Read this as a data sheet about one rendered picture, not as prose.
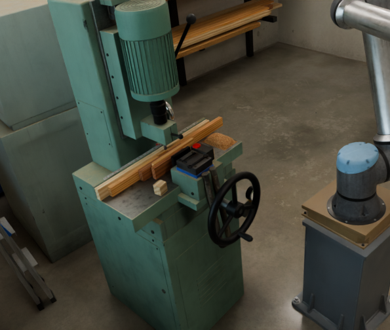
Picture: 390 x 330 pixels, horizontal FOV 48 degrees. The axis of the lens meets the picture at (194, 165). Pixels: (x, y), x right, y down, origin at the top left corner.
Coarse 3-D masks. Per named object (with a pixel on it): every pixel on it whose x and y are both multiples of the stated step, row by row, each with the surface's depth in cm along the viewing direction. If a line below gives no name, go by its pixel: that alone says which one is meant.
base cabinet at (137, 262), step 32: (96, 224) 201; (192, 224) 173; (128, 256) 192; (160, 256) 170; (192, 256) 180; (224, 256) 199; (128, 288) 212; (160, 288) 185; (192, 288) 187; (224, 288) 209; (160, 320) 204; (192, 320) 196
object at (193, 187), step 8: (216, 160) 160; (216, 168) 156; (176, 176) 158; (184, 176) 154; (176, 184) 160; (184, 184) 156; (192, 184) 153; (200, 184) 152; (184, 192) 159; (192, 192) 155; (200, 192) 154; (200, 200) 155
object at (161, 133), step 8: (144, 120) 168; (152, 120) 167; (168, 120) 166; (144, 128) 169; (152, 128) 165; (160, 128) 162; (168, 128) 162; (176, 128) 165; (144, 136) 172; (152, 136) 168; (160, 136) 164; (168, 136) 164
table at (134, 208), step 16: (240, 144) 180; (224, 160) 175; (128, 192) 159; (144, 192) 158; (176, 192) 159; (112, 208) 153; (128, 208) 152; (144, 208) 151; (160, 208) 155; (192, 208) 157; (128, 224) 150; (144, 224) 152
